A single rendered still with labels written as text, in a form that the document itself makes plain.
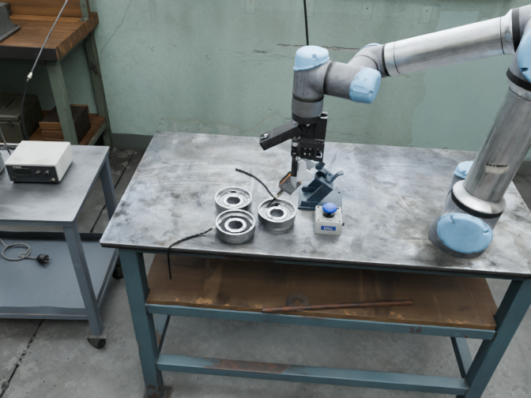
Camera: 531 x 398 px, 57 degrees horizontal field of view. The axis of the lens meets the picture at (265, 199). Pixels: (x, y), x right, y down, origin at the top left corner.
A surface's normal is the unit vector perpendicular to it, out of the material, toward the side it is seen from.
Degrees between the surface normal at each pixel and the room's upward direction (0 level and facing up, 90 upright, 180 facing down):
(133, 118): 90
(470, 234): 98
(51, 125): 90
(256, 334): 0
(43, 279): 0
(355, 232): 0
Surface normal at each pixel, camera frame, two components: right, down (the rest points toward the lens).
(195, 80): -0.07, 0.60
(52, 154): 0.04, -0.80
